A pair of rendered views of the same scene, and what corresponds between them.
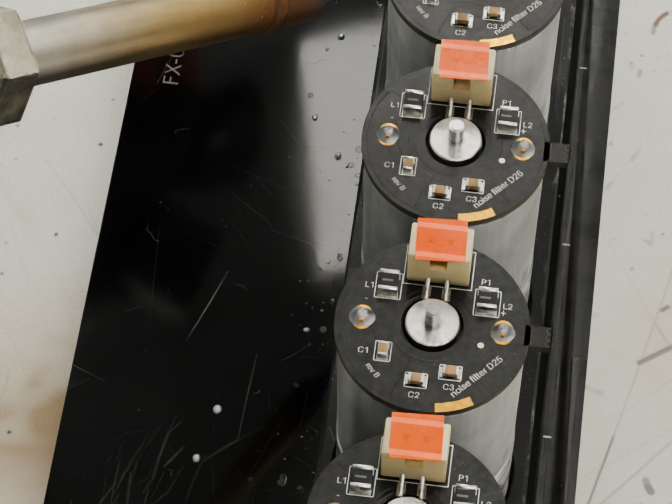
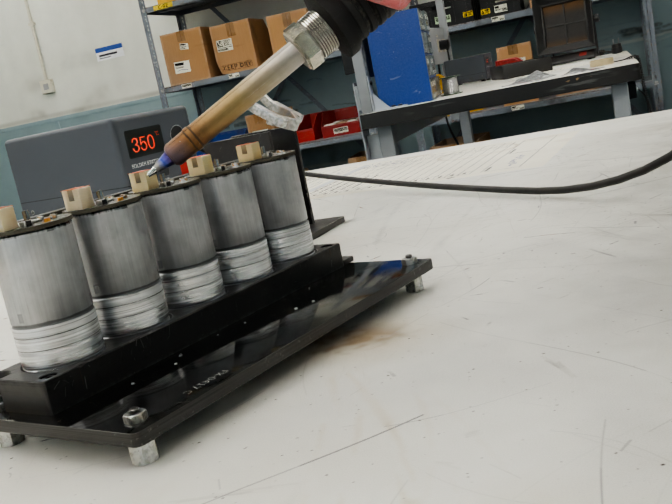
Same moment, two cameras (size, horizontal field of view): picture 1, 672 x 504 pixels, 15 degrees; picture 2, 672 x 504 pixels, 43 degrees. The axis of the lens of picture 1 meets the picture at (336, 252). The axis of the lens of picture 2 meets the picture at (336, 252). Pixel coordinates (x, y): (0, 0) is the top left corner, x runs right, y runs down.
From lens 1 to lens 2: 0.52 m
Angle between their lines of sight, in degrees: 106
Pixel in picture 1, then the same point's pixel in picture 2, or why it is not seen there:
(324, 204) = (202, 345)
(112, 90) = (252, 414)
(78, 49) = (270, 63)
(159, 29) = (238, 89)
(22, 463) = (381, 331)
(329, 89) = (159, 370)
